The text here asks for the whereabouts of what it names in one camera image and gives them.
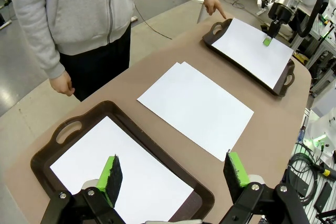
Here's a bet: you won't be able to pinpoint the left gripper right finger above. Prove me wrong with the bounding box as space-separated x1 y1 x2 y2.
222 152 311 224

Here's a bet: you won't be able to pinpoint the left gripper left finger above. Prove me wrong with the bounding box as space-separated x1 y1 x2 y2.
39 154 124 224

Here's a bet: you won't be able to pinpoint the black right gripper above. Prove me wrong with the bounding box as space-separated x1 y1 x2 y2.
263 2 296 47

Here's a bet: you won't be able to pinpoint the white A4 paper stack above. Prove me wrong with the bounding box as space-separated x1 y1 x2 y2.
49 115 195 224
136 61 255 162
211 18 294 90

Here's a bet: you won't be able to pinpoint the right forearm in grey sleeve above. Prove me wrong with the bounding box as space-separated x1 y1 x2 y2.
15 11 66 79

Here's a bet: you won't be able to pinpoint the person's left hand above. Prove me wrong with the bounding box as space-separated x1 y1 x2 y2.
203 0 227 20

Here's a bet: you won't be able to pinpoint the person's right hand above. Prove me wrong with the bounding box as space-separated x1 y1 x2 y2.
49 71 76 97

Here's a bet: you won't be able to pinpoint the brown plastic tray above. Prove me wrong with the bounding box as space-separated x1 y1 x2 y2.
30 100 215 224
202 18 296 97

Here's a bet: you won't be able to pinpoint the black flat box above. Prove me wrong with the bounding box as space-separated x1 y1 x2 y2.
313 182 334 212

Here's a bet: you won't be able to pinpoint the person in grey hoodie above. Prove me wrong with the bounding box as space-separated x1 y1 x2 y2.
5 0 215 101

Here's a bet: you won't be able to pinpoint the thick black cable bundle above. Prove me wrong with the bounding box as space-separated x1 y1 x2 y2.
296 0 332 37

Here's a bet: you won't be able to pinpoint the black coiled cable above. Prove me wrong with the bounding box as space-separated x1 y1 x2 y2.
287 153 325 205

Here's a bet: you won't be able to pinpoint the thin black floor cable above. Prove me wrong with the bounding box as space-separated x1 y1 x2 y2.
133 2 173 40

